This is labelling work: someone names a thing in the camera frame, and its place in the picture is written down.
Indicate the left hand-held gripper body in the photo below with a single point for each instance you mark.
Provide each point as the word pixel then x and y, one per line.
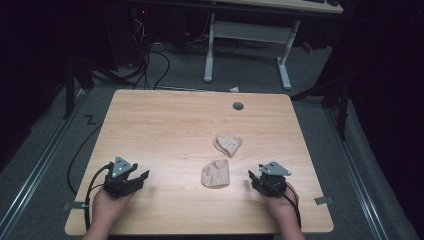
pixel 117 182

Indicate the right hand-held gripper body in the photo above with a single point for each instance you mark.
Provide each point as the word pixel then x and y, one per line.
pixel 274 181

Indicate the person's left hand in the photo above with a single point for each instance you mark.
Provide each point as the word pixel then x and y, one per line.
pixel 107 206

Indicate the person's right hand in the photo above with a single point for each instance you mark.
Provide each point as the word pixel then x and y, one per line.
pixel 282 208

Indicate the beige crumpled cloth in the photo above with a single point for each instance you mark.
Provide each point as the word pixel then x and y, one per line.
pixel 215 174
pixel 228 144

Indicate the grey tape piece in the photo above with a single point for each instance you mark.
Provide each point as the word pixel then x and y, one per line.
pixel 323 200
pixel 74 206

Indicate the grey round table grommet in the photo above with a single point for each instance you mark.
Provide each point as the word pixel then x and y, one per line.
pixel 238 106

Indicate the white crumpled paper scrap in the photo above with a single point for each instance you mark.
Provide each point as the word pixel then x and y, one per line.
pixel 234 89

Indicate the black metal stand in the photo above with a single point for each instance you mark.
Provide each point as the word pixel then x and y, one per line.
pixel 69 90
pixel 342 110

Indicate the red object on floor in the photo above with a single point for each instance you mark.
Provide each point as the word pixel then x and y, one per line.
pixel 307 47

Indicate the light wooden desk top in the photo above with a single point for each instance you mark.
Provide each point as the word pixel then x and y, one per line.
pixel 283 4

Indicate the metal floor rail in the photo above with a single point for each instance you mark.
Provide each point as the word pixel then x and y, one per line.
pixel 36 166
pixel 356 176

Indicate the white metal desk frame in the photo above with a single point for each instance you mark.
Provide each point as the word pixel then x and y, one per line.
pixel 248 32

